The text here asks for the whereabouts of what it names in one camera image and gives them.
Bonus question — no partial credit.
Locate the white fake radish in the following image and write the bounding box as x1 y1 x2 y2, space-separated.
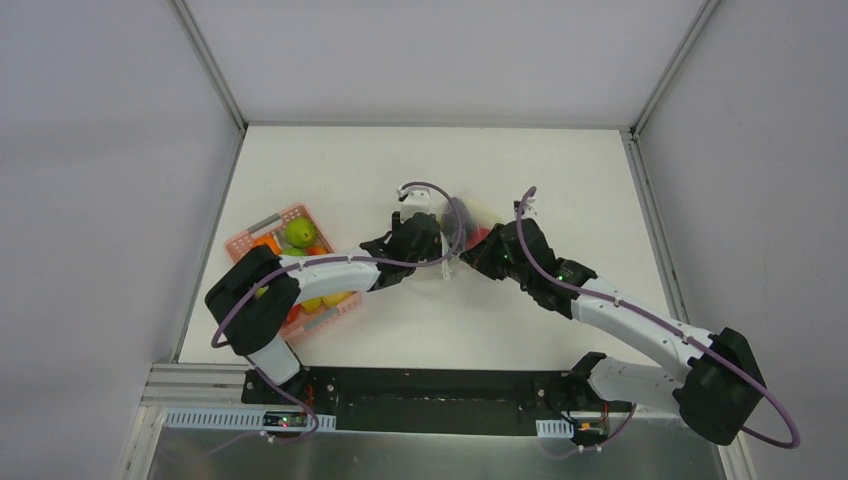
461 195 503 230

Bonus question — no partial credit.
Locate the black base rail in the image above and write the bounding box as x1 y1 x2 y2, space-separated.
241 366 631 436

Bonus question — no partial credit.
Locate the clear zip top bag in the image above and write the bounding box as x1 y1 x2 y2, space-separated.
433 195 503 281

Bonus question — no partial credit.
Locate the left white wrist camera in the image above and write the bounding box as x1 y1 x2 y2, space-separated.
398 186 430 223

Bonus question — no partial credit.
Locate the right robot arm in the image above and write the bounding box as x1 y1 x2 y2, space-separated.
460 219 764 446

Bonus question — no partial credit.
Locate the pink plastic basket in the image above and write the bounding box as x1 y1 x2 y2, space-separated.
224 203 362 341

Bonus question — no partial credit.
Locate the yellow fake pear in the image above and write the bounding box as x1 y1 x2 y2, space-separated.
322 291 354 309

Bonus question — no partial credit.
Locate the yellow-green fake fruit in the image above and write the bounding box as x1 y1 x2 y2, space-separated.
300 298 324 315

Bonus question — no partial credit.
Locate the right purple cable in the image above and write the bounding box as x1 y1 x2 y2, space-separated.
515 186 802 450

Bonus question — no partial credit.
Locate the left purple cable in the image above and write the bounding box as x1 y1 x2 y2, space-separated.
210 180 466 350

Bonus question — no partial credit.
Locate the green fake lime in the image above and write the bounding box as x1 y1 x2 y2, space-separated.
283 216 318 249

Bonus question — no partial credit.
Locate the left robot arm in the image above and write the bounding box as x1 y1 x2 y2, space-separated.
204 213 442 405

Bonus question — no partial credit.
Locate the orange fake fruit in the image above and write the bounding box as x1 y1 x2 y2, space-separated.
252 234 282 255

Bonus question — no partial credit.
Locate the purple cable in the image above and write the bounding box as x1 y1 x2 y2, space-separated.
515 186 802 450
210 180 466 350

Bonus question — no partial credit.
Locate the red fake mango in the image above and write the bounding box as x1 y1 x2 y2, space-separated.
306 245 329 256

